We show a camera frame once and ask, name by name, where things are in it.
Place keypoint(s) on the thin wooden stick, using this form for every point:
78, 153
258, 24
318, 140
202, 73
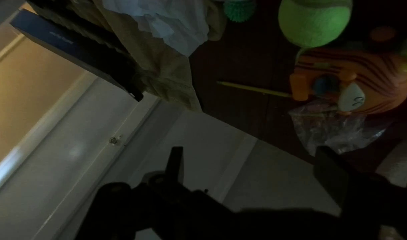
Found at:
256, 88

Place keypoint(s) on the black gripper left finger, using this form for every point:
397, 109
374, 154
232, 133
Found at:
175, 164

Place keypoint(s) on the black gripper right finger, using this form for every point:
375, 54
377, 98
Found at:
340, 181

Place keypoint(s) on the white door with knob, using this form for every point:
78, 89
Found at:
78, 177

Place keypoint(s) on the clear crinkled plastic bag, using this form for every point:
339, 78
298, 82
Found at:
340, 130

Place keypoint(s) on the yellow-green tennis ball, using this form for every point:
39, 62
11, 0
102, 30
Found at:
314, 21

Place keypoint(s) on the orange tiger plush toy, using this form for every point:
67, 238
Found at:
371, 80

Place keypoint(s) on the small green ball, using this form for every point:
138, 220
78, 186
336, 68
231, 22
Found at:
239, 8

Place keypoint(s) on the crumpled white plastic wrap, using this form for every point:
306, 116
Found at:
167, 21

